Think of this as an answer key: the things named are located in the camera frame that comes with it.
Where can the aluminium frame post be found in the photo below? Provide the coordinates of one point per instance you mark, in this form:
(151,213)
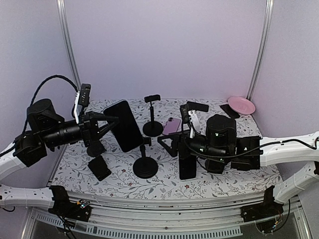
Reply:
(262,47)
(62,14)

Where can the pink smartphone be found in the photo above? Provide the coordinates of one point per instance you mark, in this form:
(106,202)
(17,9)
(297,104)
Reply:
(171,126)

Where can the black phone under plate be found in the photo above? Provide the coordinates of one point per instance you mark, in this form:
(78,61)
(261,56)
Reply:
(230,112)

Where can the tall black phone stand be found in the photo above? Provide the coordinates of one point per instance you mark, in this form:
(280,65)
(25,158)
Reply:
(145,167)
(152,128)

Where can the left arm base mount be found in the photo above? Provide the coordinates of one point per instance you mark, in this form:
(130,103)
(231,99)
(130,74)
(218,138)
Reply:
(63,207)

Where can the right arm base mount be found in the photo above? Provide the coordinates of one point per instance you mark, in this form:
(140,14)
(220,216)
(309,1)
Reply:
(267,208)

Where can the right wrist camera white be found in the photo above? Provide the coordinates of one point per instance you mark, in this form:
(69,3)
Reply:
(189,117)

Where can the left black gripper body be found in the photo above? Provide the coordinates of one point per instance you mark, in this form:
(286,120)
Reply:
(53,137)

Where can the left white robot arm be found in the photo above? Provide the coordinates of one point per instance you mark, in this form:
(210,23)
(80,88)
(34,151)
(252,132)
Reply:
(17,189)

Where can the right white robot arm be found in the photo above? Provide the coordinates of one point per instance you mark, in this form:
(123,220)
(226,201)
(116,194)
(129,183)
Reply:
(284,150)

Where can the pink plate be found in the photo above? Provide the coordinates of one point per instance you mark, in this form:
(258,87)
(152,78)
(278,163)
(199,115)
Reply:
(241,105)

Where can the black folding stand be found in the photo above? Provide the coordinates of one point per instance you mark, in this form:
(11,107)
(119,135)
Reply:
(95,149)

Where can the floral patterned table mat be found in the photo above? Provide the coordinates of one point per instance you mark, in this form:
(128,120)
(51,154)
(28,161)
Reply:
(75,176)

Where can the aluminium front rail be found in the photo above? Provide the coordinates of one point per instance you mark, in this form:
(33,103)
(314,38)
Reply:
(211,218)

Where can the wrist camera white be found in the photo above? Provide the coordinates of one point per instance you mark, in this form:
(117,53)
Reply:
(189,117)
(81,101)

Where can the black phone small left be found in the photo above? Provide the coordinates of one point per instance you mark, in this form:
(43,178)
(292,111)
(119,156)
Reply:
(99,168)

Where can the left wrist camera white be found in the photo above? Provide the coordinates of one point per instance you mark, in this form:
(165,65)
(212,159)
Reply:
(81,101)

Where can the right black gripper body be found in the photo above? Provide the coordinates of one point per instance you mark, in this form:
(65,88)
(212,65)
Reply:
(209,151)

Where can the left aluminium frame post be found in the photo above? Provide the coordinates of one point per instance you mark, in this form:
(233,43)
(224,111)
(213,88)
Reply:
(62,14)

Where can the right aluminium frame post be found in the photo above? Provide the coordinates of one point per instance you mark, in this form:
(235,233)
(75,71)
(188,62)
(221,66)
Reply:
(262,47)

